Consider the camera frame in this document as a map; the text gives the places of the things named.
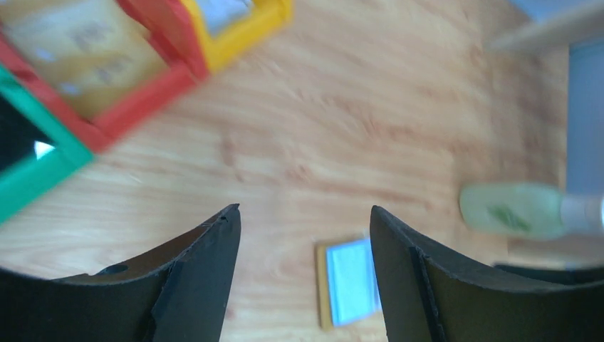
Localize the packet in yellow bin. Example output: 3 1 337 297
196 0 254 36

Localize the wooden shelf unit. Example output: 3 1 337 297
486 0 604 53

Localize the packet in red bin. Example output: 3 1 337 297
1 1 167 120

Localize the yellow leather card holder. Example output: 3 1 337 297
314 237 382 331

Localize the green plastic bin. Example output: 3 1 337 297
1 66 93 222

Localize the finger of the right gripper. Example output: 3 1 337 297
494 264 603 285

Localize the clear bottle white cap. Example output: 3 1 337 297
459 182 603 240

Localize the black item in green bin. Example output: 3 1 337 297
1 95 56 173

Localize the yellow plastic bin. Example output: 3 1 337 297
182 1 293 74

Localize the red plastic bin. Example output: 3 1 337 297
1 1 210 152

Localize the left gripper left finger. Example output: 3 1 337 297
1 204 241 341

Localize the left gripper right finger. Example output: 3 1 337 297
370 206 603 341

